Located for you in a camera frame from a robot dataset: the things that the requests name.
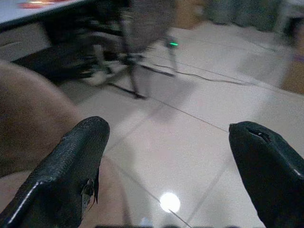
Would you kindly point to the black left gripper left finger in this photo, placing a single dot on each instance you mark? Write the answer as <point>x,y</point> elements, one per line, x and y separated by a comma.
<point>64,171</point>

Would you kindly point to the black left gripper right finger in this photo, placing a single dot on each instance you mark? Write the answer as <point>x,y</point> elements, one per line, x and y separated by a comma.
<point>268,171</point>

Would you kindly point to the brown pillow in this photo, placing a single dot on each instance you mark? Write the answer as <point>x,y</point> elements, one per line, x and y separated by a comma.
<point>31,121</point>

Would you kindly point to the brown cardboard box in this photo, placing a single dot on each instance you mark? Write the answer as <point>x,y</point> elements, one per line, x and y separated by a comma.
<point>294,73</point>

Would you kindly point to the grey chair with black legs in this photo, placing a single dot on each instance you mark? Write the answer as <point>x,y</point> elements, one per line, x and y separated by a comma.
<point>145,40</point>

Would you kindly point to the white table with black frame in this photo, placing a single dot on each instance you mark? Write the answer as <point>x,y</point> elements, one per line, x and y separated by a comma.
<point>59,35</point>

